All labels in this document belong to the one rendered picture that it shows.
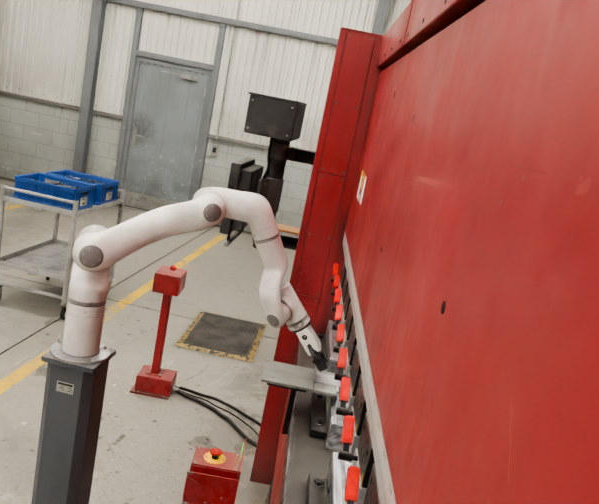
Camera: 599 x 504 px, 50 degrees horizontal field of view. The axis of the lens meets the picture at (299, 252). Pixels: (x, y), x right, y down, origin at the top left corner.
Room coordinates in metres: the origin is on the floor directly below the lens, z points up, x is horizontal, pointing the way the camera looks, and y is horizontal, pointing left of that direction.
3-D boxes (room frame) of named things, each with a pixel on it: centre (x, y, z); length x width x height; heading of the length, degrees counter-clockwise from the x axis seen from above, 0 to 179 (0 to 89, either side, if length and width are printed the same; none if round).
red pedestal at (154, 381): (3.79, 0.75, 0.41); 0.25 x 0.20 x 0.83; 90
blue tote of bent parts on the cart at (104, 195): (5.30, 1.90, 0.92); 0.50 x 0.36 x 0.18; 85
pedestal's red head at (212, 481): (1.83, 0.12, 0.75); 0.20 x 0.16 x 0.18; 2
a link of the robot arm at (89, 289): (2.00, 0.65, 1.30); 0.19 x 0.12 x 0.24; 16
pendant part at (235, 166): (3.35, 0.34, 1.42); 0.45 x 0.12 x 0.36; 177
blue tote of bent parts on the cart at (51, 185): (4.89, 1.95, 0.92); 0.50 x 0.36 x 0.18; 85
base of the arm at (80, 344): (1.97, 0.65, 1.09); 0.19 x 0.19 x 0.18
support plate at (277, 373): (2.15, -0.09, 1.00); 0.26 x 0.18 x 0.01; 90
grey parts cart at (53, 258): (5.05, 1.93, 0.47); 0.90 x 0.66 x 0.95; 175
